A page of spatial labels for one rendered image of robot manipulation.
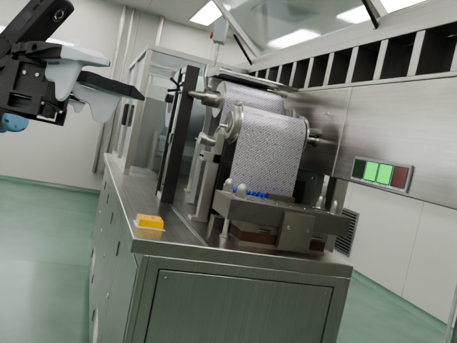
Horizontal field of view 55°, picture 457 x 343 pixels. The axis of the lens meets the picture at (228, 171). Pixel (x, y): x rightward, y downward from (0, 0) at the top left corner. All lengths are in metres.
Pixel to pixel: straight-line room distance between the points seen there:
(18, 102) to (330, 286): 1.06
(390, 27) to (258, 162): 0.57
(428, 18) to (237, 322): 0.96
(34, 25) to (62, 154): 6.38
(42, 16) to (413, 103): 0.93
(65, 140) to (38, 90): 6.39
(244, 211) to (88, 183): 5.83
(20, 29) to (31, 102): 0.10
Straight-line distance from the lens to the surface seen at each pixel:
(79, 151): 6.95
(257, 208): 1.27
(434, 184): 1.13
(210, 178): 1.50
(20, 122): 1.49
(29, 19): 0.60
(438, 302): 4.39
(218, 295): 1.25
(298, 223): 1.31
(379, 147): 1.31
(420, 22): 1.34
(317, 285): 1.37
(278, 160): 1.49
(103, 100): 0.62
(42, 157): 6.98
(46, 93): 0.55
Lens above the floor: 1.19
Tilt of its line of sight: 4 degrees down
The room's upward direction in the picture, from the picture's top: 12 degrees clockwise
